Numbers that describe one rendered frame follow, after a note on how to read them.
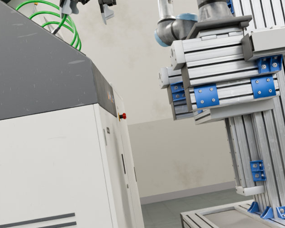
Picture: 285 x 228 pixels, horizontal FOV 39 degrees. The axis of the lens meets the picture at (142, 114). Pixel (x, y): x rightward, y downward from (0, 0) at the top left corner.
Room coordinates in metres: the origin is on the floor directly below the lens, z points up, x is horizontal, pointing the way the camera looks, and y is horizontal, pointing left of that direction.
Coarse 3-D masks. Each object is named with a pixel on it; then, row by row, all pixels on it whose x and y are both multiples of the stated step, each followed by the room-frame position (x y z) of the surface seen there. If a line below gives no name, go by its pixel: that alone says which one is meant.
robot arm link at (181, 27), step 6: (180, 18) 2.06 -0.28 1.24; (186, 18) 2.04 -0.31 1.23; (192, 18) 2.05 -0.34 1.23; (174, 24) 2.10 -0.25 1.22; (180, 24) 2.06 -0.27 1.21; (186, 24) 2.05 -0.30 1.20; (192, 24) 2.04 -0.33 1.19; (174, 30) 2.10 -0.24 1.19; (180, 30) 2.07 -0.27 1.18; (186, 30) 2.05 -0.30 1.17; (174, 36) 2.12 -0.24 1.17; (180, 36) 2.08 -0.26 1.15; (186, 36) 2.05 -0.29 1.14
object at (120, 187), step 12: (108, 120) 1.65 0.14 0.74; (108, 132) 1.57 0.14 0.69; (108, 144) 1.51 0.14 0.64; (120, 144) 2.03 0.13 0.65; (108, 156) 1.46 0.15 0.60; (120, 156) 1.93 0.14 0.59; (120, 168) 1.83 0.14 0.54; (120, 180) 1.74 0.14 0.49; (120, 192) 1.66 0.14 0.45; (120, 204) 1.59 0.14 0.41; (120, 216) 1.53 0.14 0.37; (132, 216) 2.02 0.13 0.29
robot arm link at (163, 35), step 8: (160, 0) 2.18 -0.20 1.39; (168, 0) 2.17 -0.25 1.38; (160, 8) 2.18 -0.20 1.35; (168, 8) 2.16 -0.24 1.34; (160, 16) 2.19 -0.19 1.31; (168, 16) 2.16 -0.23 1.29; (160, 24) 2.16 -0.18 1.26; (168, 24) 2.14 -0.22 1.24; (160, 32) 2.17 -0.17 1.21; (168, 32) 2.13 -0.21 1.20; (160, 40) 2.18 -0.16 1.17; (168, 40) 2.15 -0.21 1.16; (176, 40) 2.14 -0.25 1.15
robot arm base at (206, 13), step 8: (208, 0) 1.55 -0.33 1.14; (216, 0) 1.55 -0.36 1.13; (224, 0) 1.57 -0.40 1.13; (200, 8) 1.58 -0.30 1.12; (208, 8) 1.55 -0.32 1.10; (216, 8) 1.54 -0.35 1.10; (224, 8) 1.55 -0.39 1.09; (200, 16) 1.58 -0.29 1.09; (208, 16) 1.56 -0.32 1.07; (216, 16) 1.53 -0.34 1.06; (224, 16) 1.54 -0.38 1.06; (232, 16) 1.56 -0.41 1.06
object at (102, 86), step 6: (96, 72) 1.51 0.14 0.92; (96, 78) 1.48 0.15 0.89; (102, 78) 1.69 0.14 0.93; (96, 84) 1.45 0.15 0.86; (102, 84) 1.65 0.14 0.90; (108, 84) 1.91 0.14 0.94; (102, 90) 1.61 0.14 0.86; (108, 90) 1.86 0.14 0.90; (102, 96) 1.58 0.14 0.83; (102, 102) 1.55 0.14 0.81; (108, 102) 1.77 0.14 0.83; (108, 108) 1.73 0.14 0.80; (114, 108) 2.04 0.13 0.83; (114, 114) 1.98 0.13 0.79
